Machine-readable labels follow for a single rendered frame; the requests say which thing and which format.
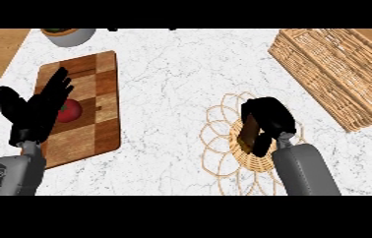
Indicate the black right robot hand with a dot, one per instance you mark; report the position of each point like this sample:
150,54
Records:
277,115

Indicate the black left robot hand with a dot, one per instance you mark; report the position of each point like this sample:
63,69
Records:
42,109

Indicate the brown sweet potato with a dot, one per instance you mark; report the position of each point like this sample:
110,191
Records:
250,133

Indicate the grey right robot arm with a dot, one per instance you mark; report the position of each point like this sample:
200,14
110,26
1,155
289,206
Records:
304,169

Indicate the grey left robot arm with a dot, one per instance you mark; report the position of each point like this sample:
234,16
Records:
22,173

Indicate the woven wicker placemat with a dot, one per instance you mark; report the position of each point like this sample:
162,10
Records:
243,160

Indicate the wicker basket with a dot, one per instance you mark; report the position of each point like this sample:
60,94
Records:
330,74

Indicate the red tomato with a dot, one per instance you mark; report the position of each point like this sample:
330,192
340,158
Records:
72,111

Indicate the checkered wooden cutting board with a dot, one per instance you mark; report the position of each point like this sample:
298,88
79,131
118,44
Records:
95,104

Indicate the grey bowl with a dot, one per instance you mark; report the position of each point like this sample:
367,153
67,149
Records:
70,36

